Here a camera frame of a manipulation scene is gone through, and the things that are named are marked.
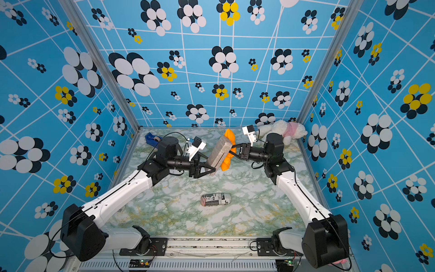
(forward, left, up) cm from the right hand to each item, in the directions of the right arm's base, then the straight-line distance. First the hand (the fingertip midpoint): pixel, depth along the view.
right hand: (229, 150), depth 69 cm
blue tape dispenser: (+28, +49, -25) cm, 61 cm away
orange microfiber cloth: (-5, +1, 0) cm, 5 cm away
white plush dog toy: (+33, -38, -22) cm, 55 cm away
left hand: (-5, +6, -4) cm, 8 cm away
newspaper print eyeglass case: (-9, +7, -28) cm, 31 cm away
